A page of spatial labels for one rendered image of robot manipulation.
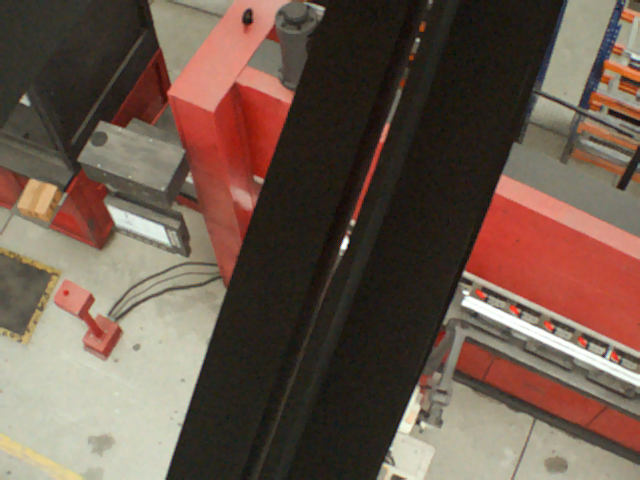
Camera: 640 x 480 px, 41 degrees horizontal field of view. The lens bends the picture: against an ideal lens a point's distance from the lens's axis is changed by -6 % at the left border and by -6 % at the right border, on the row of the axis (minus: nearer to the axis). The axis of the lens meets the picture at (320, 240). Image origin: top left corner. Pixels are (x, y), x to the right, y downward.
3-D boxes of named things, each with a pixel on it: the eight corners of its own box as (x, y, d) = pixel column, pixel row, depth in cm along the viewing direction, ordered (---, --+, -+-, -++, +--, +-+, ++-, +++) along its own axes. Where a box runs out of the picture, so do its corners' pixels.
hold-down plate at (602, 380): (585, 378, 480) (586, 376, 478) (589, 370, 482) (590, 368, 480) (631, 399, 474) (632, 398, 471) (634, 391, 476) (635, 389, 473)
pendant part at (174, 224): (117, 231, 485) (102, 201, 453) (126, 214, 490) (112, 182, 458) (188, 259, 477) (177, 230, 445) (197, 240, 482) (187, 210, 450)
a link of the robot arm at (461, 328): (456, 317, 440) (474, 323, 441) (449, 316, 454) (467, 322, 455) (429, 403, 437) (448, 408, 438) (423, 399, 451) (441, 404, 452)
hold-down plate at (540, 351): (523, 349, 489) (524, 348, 486) (527, 341, 491) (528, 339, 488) (570, 371, 483) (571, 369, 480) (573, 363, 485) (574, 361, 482)
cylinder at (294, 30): (270, 82, 397) (262, 17, 355) (297, 43, 407) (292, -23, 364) (336, 110, 390) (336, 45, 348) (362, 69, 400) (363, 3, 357)
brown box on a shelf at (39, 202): (10, 212, 522) (3, 203, 511) (30, 178, 532) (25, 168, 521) (47, 229, 516) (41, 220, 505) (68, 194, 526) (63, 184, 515)
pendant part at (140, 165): (112, 234, 500) (75, 159, 424) (132, 199, 510) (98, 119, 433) (190, 265, 491) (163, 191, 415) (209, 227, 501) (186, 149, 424)
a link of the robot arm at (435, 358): (449, 324, 448) (469, 330, 449) (450, 315, 451) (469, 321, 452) (420, 368, 479) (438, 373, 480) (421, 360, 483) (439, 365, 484)
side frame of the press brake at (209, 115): (224, 287, 604) (166, 92, 397) (284, 188, 636) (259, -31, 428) (256, 303, 599) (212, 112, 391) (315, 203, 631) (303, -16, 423)
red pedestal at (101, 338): (82, 348, 587) (46, 303, 512) (100, 318, 596) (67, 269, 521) (105, 362, 583) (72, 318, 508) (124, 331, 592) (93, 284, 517)
